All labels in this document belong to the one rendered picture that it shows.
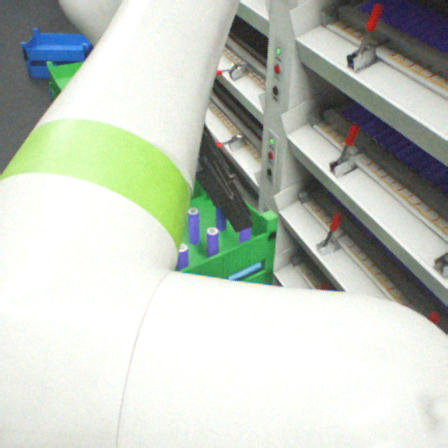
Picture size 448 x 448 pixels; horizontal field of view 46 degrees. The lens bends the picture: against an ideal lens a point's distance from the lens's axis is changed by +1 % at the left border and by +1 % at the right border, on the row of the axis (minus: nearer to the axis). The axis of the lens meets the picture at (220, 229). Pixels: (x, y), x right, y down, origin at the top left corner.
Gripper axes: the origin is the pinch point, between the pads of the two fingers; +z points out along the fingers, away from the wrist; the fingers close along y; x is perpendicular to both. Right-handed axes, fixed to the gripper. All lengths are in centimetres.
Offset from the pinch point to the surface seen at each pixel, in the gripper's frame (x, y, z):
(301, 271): 0, -25, 44
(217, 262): -4.7, 6.8, 3.1
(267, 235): 2.8, 2.3, 5.6
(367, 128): 23.7, -20.5, 9.9
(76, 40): -76, -197, 16
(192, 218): -7.1, -1.4, 0.0
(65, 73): -68, -141, 11
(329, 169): 14.9, -14.5, 10.9
